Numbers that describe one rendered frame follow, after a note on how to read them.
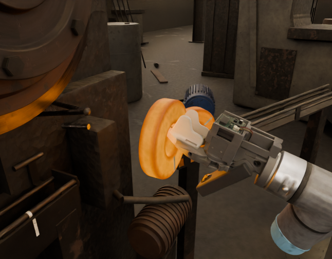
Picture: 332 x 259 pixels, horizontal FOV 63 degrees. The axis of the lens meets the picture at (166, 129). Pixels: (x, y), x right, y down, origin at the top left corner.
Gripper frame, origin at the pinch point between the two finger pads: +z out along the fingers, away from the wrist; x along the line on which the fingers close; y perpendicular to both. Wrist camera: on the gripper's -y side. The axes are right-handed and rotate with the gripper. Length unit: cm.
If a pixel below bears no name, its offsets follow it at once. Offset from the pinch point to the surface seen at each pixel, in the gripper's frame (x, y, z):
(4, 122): 19.3, -0.4, 19.2
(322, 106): -78, -3, -35
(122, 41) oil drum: -214, -49, 147
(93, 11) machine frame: -22.1, 11.2, 38.0
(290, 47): -246, -3, -14
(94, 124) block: -3.9, -9.8, 19.2
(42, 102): 11.8, 0.8, 19.5
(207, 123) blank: -31.6, -9.9, -1.9
